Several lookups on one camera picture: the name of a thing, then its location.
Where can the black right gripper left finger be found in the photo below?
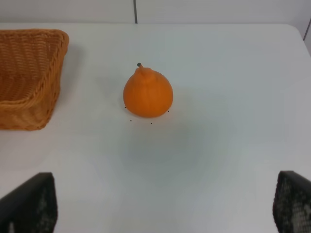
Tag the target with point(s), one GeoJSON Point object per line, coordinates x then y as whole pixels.
{"type": "Point", "coordinates": [31, 207]}

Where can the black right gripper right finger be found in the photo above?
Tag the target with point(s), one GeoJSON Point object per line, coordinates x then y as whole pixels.
{"type": "Point", "coordinates": [292, 203]}

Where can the orange fruit with stem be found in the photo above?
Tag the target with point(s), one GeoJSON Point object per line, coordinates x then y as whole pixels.
{"type": "Point", "coordinates": [147, 93]}

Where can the woven wicker basket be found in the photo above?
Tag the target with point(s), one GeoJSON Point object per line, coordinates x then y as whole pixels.
{"type": "Point", "coordinates": [31, 62]}

